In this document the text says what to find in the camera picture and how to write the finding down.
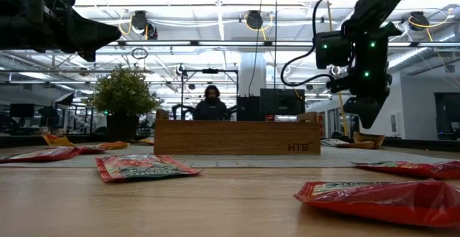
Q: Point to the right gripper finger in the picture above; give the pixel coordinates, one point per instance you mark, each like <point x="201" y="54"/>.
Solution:
<point x="366" y="113"/>

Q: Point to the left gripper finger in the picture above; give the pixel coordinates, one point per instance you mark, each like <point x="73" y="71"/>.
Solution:
<point x="91" y="36"/>

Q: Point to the small green snack packet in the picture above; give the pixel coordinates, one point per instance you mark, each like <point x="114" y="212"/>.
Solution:
<point x="372" y="139"/>

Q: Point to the red strawberry tea packet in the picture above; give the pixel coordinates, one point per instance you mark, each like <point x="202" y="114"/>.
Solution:
<point x="43" y="155"/>
<point x="143" y="168"/>
<point x="413" y="169"/>
<point x="91" y="150"/>
<point x="377" y="204"/>

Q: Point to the wooden tea box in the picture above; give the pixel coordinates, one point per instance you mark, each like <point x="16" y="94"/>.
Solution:
<point x="233" y="138"/>

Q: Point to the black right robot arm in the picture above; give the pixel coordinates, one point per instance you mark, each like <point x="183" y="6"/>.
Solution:
<point x="381" y="3"/>

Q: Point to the orange tea packet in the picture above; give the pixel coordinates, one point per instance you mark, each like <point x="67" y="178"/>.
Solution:
<point x="147" y="141"/>
<point x="115" y="145"/>
<point x="57" y="141"/>

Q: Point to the green potted plant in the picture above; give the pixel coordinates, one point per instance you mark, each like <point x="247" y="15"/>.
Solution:
<point x="124" y="93"/>

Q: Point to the dark glass doorway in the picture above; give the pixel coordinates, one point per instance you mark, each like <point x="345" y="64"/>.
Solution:
<point x="447" y="115"/>

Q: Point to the black monitor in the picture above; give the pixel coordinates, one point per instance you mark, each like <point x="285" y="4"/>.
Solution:
<point x="282" y="102"/>

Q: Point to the small dark monitor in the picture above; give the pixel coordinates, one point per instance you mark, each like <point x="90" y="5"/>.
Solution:
<point x="21" y="110"/>

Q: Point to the black equipment box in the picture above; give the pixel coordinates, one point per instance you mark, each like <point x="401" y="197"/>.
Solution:
<point x="248" y="108"/>

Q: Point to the black rig stand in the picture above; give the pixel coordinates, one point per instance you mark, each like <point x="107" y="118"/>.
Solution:
<point x="210" y="70"/>

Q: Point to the grey woven placemat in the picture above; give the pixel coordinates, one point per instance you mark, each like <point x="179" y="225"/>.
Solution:
<point x="251" y="161"/>

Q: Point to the white building column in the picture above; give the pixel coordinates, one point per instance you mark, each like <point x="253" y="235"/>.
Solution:
<point x="246" y="72"/>

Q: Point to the person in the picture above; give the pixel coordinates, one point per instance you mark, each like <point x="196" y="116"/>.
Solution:
<point x="211" y="109"/>

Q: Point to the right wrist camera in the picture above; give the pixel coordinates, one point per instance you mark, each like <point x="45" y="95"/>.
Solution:
<point x="341" y="84"/>

